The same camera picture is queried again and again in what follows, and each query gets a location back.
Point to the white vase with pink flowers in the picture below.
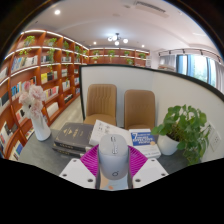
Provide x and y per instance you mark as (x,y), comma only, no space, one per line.
(40,128)

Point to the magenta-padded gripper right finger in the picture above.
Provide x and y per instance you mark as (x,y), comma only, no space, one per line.
(138,161)

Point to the orange wooden shelf unit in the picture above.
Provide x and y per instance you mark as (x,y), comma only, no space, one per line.
(50,83)

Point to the white computer mouse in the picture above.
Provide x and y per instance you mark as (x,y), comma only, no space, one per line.
(113,161)

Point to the green plant in white pot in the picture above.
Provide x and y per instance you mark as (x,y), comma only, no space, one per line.
(166,145)

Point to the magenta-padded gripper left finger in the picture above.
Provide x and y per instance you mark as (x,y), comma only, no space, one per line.
(88,161)

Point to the ceiling air vent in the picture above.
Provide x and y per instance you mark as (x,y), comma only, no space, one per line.
(150,7)

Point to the thick white book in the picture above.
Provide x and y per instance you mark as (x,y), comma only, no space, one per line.
(100,131)

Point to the multi-bulb ceiling lamp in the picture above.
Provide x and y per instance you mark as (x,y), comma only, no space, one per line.
(116,39)

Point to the tan upholstered chair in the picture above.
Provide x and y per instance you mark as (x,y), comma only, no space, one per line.
(100,101)
(140,108)

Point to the white desk partition panel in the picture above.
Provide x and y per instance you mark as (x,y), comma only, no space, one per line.
(133,80)

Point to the dark hardcover book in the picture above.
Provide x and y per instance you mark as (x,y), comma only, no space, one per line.
(73,135)
(66,151)

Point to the round recessed ceiling light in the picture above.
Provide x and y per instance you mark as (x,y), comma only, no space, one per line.
(57,12)

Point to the window with curtains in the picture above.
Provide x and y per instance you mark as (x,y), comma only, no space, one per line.
(196,66)

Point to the blue cover book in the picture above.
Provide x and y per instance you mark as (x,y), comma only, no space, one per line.
(143,138)

